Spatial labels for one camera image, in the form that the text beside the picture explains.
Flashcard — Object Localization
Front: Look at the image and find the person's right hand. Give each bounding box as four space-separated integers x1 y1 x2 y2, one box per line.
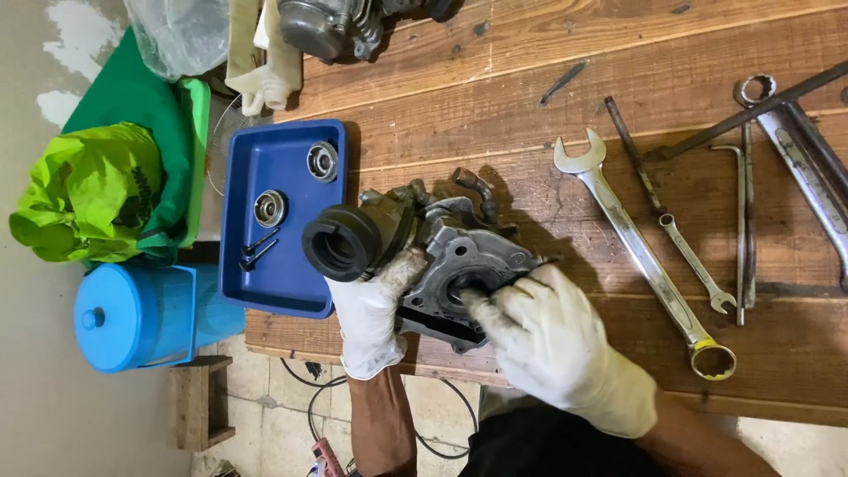
460 265 660 439

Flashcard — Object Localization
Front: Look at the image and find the person's left hand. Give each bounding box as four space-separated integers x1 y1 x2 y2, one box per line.
325 248 428 382

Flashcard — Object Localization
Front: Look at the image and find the grey metal carburetor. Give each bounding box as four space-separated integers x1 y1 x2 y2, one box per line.
301 167 560 355

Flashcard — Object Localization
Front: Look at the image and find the blue plastic tray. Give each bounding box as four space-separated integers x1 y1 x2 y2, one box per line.
219 119 348 320

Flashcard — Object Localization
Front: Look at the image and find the person's black clothing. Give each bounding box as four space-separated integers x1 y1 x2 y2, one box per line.
457 404 671 477

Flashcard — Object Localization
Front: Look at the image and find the large silver combination wrench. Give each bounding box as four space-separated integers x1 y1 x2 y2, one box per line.
553 128 738 382

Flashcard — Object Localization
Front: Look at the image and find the black screw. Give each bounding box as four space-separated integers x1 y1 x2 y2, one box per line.
238 238 280 272
242 227 280 257

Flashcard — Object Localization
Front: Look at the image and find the pink hand tool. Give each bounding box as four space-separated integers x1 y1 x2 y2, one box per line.
311 437 347 477

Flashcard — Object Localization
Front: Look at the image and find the round metal bearing cap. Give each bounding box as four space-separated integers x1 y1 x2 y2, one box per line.
307 141 339 184
254 190 288 229

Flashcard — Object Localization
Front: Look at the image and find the small silver combination wrench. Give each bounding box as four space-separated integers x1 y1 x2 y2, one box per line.
659 213 738 315

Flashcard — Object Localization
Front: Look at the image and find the small wooden stool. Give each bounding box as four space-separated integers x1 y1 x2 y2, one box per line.
167 356 237 452

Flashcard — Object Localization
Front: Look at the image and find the rusty metal rod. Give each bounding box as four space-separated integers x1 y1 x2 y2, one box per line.
604 97 667 216

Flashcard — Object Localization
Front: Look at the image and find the silver hex key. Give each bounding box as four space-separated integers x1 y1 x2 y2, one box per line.
710 144 747 327

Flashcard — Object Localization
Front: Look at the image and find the blue plastic container with lid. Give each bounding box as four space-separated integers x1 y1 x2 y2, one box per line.
74 263 246 375

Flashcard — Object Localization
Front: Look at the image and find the thin dark metal rod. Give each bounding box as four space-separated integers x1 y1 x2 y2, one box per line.
742 122 757 310

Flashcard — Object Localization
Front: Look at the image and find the small black metal piece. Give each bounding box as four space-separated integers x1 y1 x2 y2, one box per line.
540 61 588 106

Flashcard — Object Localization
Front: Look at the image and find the long dark metal bar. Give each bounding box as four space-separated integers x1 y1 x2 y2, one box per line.
643 61 848 163

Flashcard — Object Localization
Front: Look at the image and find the grey engine part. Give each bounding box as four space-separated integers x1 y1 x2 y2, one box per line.
278 0 458 66

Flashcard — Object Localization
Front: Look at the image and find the lime green plastic bag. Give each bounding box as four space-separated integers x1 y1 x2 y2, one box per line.
9 121 165 263

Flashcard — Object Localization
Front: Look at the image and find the dark green bag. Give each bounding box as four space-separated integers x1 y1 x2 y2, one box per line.
63 26 212 267

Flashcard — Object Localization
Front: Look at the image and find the dark flat metal bar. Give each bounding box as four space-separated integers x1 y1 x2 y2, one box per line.
785 102 848 200

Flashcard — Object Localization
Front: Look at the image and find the clear plastic bag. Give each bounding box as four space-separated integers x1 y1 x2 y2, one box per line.
124 0 231 82

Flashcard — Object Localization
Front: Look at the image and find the black cable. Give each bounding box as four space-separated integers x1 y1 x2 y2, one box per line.
280 358 480 461

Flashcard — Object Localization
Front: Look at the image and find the white wire fan grille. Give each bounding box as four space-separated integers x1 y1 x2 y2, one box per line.
207 94 258 197

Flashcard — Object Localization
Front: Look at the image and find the large silver ring spanner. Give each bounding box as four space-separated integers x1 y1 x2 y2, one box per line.
734 74 848 292

